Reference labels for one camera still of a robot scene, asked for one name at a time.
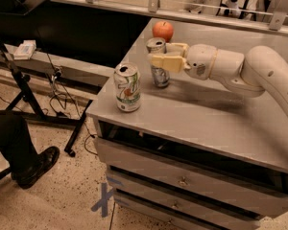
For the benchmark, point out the black metal stand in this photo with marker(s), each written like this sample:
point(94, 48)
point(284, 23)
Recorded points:
point(38, 115)

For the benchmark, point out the blue tape cross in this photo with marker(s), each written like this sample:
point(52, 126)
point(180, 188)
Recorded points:
point(106, 195)

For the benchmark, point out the silver blue redbull can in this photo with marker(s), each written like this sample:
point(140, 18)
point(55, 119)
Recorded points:
point(160, 76)

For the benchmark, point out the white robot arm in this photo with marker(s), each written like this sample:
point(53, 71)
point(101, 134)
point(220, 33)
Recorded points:
point(260, 70)

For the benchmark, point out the white small box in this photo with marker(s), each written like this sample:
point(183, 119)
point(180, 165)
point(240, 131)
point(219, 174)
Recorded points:
point(25, 50)

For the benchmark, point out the red apple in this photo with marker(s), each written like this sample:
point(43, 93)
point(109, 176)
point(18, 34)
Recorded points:
point(164, 30)

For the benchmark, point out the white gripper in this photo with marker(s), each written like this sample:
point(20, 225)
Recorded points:
point(200, 60)

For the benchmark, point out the grey top drawer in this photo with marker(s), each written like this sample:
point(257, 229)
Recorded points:
point(235, 192)

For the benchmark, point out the grey middle drawer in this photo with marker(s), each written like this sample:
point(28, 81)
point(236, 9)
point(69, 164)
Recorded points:
point(182, 204)

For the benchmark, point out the grey drawer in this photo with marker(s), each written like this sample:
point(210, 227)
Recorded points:
point(157, 212)
point(182, 204)
point(235, 192)

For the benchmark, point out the black leather shoe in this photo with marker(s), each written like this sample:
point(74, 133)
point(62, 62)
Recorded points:
point(45, 162)

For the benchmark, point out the black trouser leg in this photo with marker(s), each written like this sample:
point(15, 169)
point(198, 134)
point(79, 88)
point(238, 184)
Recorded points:
point(15, 143)

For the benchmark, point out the grey bottom drawer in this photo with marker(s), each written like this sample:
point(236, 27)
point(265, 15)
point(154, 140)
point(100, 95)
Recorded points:
point(157, 212)

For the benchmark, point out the white green soda can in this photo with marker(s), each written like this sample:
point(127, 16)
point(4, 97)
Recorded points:
point(127, 86)

